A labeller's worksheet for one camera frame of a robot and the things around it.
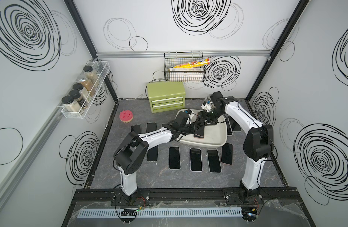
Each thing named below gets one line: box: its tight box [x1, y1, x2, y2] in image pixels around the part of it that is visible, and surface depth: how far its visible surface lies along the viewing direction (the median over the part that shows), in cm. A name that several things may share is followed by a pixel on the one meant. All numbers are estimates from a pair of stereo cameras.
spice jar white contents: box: [72, 83, 92, 104], surface depth 69 cm
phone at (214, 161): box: [206, 148, 223, 174], surface depth 88 cm
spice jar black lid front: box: [61, 95, 81, 113], surface depth 63 cm
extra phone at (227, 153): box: [220, 142, 234, 166], surface depth 89 cm
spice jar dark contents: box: [69, 89, 88, 110], surface depth 66 cm
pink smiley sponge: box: [119, 109, 134, 123], surface depth 107 cm
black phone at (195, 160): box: [189, 147, 203, 173], surface depth 86 cm
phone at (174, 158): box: [167, 146, 182, 171], surface depth 88 cm
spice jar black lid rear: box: [83, 65, 100, 87], surface depth 77 cm
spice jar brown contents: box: [77, 74, 96, 97], surface depth 71 cm
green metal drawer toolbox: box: [147, 81, 186, 114], surface depth 107 cm
